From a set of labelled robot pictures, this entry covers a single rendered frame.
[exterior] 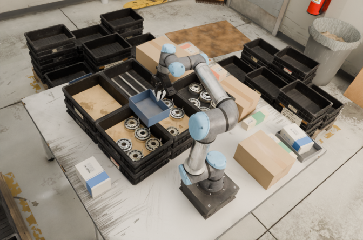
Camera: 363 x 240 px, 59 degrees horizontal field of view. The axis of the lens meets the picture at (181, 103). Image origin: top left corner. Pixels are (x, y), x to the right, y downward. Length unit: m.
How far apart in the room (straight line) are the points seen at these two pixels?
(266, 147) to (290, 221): 0.98
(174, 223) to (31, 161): 1.60
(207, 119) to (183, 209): 0.74
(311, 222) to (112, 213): 1.75
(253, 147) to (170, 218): 0.68
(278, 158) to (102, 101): 1.23
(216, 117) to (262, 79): 2.13
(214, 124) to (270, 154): 0.81
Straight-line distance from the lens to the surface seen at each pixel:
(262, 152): 2.11
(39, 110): 2.49
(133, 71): 2.55
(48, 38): 3.60
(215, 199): 1.90
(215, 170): 1.76
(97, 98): 2.32
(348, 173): 3.54
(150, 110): 1.90
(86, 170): 1.98
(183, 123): 2.17
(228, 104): 1.46
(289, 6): 4.89
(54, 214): 2.78
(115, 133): 2.09
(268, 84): 3.45
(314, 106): 3.23
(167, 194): 1.99
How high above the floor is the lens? 2.41
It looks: 43 degrees down
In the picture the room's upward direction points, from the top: 9 degrees clockwise
